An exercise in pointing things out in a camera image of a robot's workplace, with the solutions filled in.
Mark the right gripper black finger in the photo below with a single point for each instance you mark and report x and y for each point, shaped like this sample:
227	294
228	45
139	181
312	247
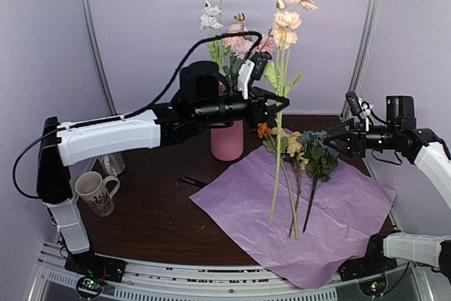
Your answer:
343	129
342	146

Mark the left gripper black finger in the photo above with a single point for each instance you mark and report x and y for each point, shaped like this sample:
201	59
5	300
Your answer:
265	94
273	106

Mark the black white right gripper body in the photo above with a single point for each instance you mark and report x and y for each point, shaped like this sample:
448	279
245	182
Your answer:
360	144

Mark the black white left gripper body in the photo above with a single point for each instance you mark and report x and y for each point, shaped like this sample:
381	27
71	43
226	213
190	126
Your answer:
214	113

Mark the blue hydrangea flower stem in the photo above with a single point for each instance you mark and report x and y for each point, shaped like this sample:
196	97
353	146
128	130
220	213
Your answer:
322	161

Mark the orange flower stem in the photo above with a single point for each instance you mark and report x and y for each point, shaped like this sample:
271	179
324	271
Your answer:
276	142

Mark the pink rose flower stem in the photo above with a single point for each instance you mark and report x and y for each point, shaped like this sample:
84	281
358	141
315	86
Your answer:
237	47

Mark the cream yellow flower stem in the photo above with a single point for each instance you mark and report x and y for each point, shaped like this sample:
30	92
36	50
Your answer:
293	155

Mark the purple tissue paper sheet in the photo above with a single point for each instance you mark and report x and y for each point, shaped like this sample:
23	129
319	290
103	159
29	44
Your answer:
250	202

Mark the peach poppy flower stem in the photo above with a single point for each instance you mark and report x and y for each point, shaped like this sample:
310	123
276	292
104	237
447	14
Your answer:
285	23

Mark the black ribbon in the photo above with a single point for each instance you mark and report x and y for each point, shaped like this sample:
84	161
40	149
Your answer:
193	182

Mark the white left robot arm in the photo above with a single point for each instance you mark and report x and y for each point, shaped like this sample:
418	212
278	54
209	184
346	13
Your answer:
64	144

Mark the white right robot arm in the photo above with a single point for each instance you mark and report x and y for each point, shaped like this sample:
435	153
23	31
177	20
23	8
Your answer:
422	148

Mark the pink vase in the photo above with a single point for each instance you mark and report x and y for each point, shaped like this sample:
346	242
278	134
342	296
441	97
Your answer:
227	143

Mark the yellow-inside paper cup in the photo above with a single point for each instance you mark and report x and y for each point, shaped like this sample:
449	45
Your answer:
113	164

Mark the clear printed glass cup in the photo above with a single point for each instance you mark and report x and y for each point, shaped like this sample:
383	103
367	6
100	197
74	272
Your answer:
98	192

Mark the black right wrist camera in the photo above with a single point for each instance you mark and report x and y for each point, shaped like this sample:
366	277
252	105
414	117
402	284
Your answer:
400	112

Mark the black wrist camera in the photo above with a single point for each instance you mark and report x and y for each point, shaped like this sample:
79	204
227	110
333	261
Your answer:
199	81
400	112

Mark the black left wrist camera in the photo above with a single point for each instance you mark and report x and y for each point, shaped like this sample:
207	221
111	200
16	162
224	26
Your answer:
199	81

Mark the aluminium right corner post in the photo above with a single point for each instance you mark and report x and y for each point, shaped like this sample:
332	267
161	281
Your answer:
363	52

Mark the aluminium corner post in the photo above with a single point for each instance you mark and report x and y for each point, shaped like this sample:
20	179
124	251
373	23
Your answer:
363	52
96	56

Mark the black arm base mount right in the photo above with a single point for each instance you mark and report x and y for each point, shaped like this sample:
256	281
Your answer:
373	262

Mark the aluminium front rail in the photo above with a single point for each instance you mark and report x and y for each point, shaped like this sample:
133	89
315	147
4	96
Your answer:
156	281

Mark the aluminium left corner post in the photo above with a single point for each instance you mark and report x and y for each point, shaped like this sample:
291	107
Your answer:
96	56

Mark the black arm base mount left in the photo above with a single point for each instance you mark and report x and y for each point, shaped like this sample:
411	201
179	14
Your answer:
95	266

